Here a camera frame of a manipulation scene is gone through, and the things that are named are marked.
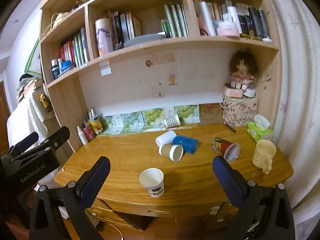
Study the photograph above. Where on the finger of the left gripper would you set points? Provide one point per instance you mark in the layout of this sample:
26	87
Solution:
23	142
56	140

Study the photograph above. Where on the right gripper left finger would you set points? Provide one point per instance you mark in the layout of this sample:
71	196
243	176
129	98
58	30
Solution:
46	220

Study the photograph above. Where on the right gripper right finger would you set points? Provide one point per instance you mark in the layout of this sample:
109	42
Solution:
264	212

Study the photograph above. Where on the white panda paper cup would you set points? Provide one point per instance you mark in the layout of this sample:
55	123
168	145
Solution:
152	179

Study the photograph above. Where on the dark patterned paper cup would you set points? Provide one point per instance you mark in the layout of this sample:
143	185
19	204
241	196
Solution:
229	150

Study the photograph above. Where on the blue plastic cup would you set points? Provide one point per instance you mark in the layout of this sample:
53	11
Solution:
189	145

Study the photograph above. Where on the white plastic cup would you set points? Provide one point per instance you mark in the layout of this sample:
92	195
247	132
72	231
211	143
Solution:
165	138

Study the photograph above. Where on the brown sleeve paper cup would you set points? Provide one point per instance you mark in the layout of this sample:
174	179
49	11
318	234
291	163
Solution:
172	152

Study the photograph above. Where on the checkered paper cup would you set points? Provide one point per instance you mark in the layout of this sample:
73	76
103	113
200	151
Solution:
172	121

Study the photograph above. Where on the white spray bottle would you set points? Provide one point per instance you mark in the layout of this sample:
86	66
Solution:
82	136

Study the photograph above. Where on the red pink canister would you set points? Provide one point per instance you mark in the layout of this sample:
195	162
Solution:
89	134

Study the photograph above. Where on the yellow juice carton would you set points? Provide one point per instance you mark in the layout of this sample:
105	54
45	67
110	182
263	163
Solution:
95	122

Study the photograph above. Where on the cream ceramic mug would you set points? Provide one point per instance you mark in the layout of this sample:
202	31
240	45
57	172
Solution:
263	155

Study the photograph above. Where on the green tissue pack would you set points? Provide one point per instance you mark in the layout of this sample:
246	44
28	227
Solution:
259	128

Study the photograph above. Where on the green grape poster strip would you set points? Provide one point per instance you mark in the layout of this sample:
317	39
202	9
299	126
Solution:
149	120

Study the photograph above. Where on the wooden bookshelf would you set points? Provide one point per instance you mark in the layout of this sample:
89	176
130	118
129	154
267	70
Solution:
175	71

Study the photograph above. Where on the printed canvas bag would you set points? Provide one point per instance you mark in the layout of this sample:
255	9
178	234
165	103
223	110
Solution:
239	112

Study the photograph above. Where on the pink flower thermos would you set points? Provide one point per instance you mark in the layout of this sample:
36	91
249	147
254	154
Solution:
103	36

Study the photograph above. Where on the brown hair doll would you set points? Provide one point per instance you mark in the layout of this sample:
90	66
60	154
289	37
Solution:
243	67

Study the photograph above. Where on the pink cream jar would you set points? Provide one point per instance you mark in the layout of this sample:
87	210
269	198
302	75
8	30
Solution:
228	29

